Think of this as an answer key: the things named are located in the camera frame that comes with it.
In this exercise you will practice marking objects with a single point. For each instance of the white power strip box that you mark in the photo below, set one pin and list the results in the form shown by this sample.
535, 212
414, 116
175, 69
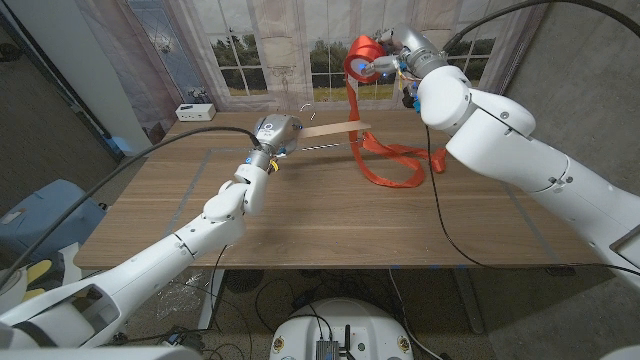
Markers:
195, 113

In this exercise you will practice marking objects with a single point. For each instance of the small black floor device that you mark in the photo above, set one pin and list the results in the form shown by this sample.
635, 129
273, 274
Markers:
182, 339

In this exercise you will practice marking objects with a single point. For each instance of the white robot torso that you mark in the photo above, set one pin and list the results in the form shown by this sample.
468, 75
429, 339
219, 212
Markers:
340, 320

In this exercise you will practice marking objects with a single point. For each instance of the white floor platform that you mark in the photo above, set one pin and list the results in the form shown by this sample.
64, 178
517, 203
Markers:
72, 255

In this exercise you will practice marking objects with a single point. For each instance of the grey table leg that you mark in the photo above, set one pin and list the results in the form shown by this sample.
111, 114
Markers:
470, 300

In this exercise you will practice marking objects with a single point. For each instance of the orange ribbon roll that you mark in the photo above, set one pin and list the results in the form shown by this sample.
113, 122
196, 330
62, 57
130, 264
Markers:
362, 50

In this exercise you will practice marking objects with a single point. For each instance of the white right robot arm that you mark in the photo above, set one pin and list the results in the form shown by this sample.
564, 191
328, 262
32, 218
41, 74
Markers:
525, 160

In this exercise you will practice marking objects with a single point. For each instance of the white table leg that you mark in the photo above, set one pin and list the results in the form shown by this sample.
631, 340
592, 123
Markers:
210, 300

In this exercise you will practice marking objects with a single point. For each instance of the clear plastic wrap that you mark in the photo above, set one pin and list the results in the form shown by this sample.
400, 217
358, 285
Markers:
175, 300

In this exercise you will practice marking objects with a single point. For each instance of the blue plastic container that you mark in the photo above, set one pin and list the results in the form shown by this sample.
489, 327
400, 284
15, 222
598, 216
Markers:
50, 225

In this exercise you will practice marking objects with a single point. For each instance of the printed window backdrop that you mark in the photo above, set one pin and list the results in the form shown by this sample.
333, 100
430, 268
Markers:
300, 30

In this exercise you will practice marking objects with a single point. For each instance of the yellow and black foot pedal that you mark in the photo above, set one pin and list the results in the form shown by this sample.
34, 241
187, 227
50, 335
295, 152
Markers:
40, 272

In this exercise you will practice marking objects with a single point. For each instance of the black floor fan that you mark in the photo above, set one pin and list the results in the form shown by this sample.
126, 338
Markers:
242, 281

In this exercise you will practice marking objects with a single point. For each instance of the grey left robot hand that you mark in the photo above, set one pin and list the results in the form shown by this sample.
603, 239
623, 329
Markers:
280, 132

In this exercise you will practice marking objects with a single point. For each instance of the wooden hanger with metal clips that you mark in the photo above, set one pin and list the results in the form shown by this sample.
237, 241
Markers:
335, 129

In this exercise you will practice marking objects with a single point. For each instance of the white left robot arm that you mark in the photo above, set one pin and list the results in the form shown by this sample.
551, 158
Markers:
150, 270

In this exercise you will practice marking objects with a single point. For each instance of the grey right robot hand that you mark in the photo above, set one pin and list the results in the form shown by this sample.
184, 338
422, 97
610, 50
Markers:
417, 50

